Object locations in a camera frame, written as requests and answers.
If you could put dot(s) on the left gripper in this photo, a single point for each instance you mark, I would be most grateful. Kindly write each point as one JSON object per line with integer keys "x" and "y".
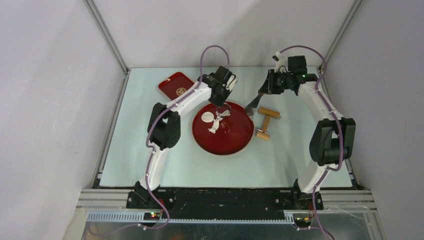
{"x": 219, "y": 102}

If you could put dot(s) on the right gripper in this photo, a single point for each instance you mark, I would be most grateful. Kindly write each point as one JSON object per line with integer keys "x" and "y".
{"x": 269, "y": 86}

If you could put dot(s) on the small metal cup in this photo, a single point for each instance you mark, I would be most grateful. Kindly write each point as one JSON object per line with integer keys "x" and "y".
{"x": 223, "y": 111}

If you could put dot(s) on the cut round dough wrapper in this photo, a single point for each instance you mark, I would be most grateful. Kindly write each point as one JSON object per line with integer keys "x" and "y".
{"x": 207, "y": 117}

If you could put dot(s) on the round red plate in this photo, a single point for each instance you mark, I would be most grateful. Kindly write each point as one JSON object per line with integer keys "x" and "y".
{"x": 233, "y": 134}

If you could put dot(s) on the wooden dough roller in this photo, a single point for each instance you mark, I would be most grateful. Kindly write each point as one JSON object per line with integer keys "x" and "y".
{"x": 262, "y": 132}

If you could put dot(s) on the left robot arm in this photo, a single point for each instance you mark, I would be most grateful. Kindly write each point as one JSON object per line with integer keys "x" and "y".
{"x": 164, "y": 128}

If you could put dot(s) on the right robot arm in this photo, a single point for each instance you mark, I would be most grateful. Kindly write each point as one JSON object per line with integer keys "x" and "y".
{"x": 333, "y": 138}

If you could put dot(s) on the white dough ball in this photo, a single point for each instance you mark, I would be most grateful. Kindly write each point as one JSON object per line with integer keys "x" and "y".
{"x": 216, "y": 121}

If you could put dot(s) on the rectangular red tray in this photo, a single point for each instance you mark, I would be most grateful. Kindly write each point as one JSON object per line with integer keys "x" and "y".
{"x": 175, "y": 85}

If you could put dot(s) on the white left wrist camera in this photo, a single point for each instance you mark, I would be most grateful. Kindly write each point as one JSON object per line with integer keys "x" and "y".
{"x": 231, "y": 82}

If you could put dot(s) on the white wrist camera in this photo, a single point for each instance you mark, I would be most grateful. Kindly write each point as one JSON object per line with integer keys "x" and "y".
{"x": 231, "y": 82}
{"x": 280, "y": 62}

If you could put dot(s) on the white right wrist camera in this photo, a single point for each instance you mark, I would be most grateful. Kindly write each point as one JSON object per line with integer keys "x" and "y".
{"x": 280, "y": 62}

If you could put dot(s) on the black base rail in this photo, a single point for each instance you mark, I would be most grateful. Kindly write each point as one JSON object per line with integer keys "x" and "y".
{"x": 232, "y": 204}

